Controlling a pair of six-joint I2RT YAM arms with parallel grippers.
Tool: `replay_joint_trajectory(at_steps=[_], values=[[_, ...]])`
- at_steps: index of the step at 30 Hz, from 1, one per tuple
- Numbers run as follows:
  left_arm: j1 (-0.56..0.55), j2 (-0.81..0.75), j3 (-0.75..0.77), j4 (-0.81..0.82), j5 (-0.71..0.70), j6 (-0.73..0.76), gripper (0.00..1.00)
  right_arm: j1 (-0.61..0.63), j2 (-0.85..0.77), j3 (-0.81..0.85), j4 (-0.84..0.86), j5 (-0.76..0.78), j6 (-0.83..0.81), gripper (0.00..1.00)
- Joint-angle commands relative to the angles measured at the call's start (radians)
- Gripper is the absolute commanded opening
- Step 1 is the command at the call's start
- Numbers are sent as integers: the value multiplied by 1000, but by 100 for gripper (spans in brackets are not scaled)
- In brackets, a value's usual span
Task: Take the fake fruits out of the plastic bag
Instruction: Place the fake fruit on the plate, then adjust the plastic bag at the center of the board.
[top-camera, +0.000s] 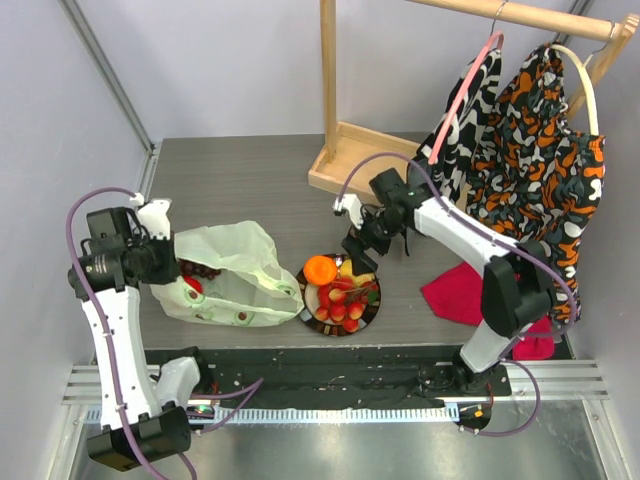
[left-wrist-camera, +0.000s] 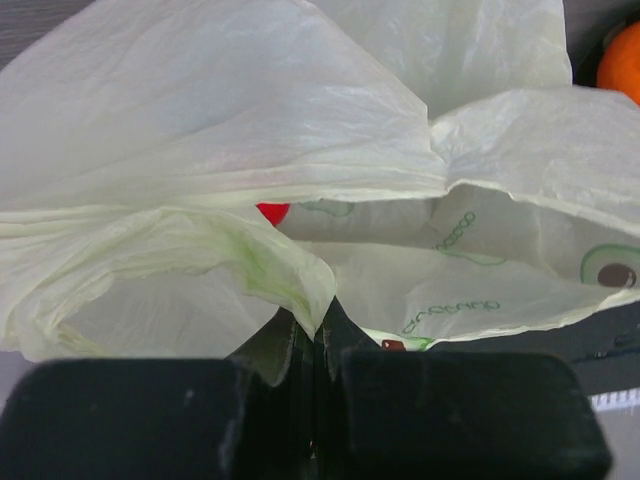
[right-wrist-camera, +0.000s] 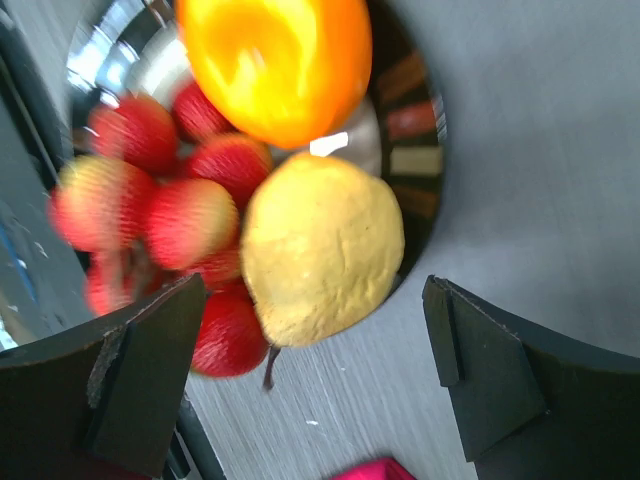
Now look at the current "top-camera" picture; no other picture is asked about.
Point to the fake red cherry bunch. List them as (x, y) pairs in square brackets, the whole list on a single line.
[(343, 308)]

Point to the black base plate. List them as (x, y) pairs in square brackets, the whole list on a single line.
[(337, 378)]

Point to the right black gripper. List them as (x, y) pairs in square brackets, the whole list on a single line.
[(364, 242)]

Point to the fake orange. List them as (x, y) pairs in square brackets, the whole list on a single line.
[(320, 270)]

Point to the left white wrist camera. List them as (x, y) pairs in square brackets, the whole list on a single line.
[(151, 218)]

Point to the white slotted cable duct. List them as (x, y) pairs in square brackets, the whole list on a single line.
[(448, 413)]

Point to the black white patterned garment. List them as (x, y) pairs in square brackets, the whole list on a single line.
[(450, 174)]

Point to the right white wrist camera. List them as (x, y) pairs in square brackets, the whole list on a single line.
[(350, 205)]

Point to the wooden clothes rack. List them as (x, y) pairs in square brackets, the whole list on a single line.
[(347, 144)]

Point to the red cloth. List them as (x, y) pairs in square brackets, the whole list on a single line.
[(456, 296)]

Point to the fake lemon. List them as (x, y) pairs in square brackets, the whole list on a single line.
[(346, 271)]

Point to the fake dark grape bunch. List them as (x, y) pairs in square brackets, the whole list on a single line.
[(194, 269)]

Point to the patterned rim ceramic plate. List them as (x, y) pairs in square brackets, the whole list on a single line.
[(305, 315)]

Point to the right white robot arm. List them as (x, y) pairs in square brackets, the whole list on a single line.
[(517, 287)]

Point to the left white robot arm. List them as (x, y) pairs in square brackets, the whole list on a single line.
[(143, 417)]

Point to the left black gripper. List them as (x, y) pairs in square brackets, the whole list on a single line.
[(169, 270)]

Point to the green avocado plastic bag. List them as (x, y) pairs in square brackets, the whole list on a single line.
[(253, 290)]

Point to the fake red tomato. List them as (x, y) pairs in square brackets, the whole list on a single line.
[(193, 283)]

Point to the orange black patterned garment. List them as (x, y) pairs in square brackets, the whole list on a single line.
[(533, 177)]

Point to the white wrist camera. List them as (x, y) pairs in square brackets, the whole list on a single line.
[(151, 218), (350, 205)]

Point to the cream clothes hanger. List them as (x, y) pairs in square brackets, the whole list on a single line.
[(586, 96)]

